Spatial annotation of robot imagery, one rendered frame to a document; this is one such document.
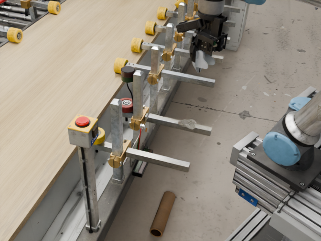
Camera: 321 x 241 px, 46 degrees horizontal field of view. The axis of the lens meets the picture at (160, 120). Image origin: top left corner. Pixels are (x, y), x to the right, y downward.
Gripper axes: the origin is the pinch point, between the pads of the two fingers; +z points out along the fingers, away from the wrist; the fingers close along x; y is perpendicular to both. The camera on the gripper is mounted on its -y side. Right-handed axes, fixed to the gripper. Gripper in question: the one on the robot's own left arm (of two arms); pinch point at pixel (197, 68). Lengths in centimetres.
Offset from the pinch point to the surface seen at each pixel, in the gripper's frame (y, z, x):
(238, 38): -131, 116, 244
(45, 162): -36, 42, -42
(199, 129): -11, 46, 23
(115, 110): -22.8, 22.1, -16.7
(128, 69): -39.6, 20.3, 4.5
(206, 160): -44, 132, 85
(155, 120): -30, 47, 13
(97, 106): -51, 42, -5
